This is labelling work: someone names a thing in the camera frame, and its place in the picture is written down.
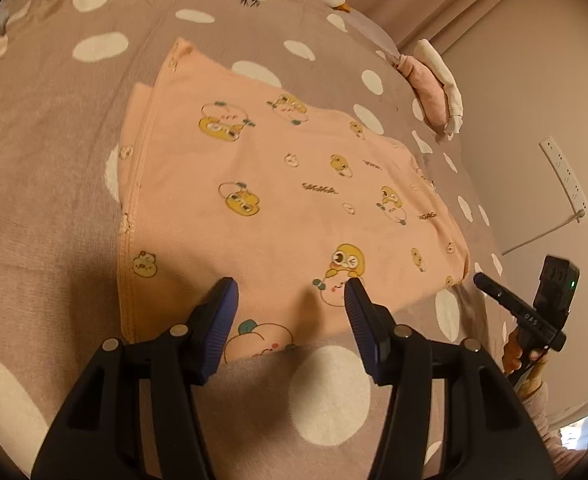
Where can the white wall power strip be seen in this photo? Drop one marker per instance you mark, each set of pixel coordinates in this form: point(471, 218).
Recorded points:
point(564, 177)

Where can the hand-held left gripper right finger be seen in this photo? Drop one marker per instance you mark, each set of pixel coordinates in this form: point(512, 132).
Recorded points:
point(361, 325)

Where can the pink folded garment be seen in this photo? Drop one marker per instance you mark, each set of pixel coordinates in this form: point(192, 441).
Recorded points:
point(429, 90)

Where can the person's right hand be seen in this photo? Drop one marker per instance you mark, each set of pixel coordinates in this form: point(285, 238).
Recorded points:
point(511, 355)

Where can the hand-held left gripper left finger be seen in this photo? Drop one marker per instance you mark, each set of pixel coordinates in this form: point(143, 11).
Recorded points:
point(218, 325)

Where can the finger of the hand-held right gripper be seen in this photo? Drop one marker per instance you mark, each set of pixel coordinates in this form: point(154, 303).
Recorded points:
point(496, 292)

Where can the person's right forearm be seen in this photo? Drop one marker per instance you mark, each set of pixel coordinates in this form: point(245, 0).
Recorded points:
point(544, 410)

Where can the pink printed long-sleeve shirt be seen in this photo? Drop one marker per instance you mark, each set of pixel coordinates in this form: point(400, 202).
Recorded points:
point(284, 210)

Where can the mauve polka dot blanket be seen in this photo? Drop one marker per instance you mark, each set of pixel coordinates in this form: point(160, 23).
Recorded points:
point(48, 210)

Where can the white folded garment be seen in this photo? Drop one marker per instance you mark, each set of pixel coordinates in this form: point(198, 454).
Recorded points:
point(441, 60)

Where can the pink curtain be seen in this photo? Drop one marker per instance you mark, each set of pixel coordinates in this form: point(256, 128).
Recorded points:
point(424, 0)

